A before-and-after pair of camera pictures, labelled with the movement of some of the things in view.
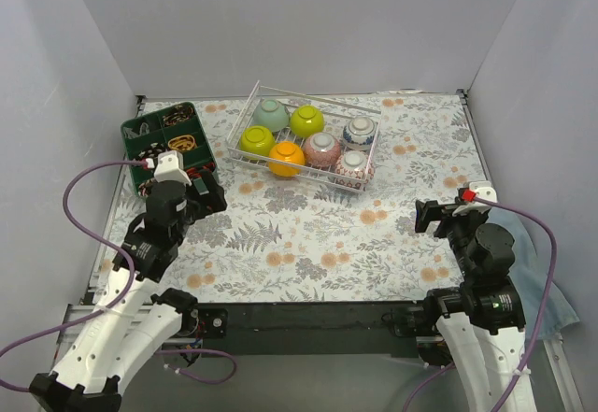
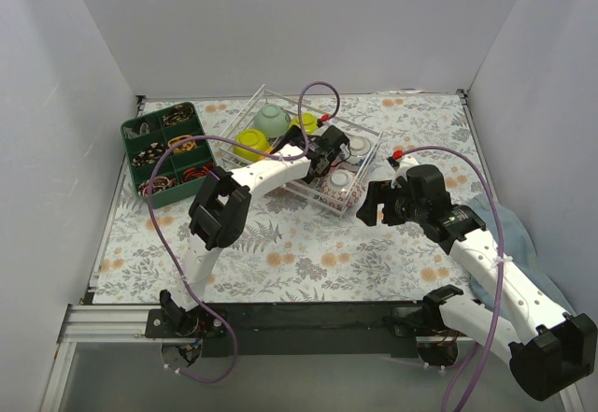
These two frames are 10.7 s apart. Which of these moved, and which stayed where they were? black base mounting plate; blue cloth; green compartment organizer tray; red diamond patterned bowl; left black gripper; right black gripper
Moved: left black gripper; right black gripper; red diamond patterned bowl
Stayed: black base mounting plate; green compartment organizer tray; blue cloth
